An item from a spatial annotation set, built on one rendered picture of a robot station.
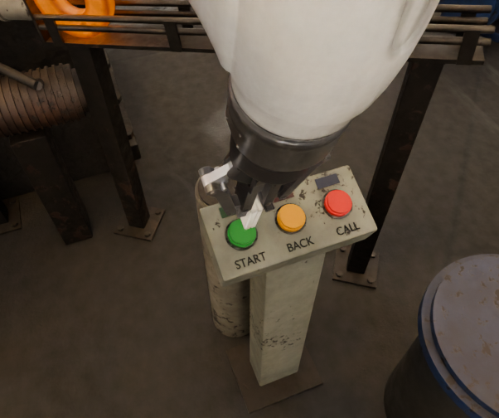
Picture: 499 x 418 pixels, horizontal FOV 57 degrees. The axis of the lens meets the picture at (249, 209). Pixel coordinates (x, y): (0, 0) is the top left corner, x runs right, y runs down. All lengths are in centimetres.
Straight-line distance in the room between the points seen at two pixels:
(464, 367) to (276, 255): 34
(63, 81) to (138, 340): 65
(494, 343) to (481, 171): 97
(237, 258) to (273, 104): 40
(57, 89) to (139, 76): 93
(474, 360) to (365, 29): 66
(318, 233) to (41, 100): 69
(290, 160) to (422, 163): 136
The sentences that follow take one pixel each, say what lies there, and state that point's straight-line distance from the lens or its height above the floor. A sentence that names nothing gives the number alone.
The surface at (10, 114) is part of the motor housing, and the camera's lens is 111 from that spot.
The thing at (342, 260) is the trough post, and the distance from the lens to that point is 134.
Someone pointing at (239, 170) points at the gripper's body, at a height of 83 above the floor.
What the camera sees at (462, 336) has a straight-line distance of 82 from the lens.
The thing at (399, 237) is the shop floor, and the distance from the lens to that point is 144.
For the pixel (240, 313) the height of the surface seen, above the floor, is 14.
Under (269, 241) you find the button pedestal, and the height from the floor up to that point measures 59.
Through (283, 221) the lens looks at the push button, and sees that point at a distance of 64.
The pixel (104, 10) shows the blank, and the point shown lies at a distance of 95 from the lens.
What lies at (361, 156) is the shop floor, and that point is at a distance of 164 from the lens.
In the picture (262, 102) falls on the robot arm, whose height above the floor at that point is 96.
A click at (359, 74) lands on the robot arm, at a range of 23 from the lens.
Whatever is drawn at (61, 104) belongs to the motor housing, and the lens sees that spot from 110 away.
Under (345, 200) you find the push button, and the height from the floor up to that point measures 61.
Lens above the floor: 112
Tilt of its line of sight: 51 degrees down
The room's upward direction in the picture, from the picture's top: straight up
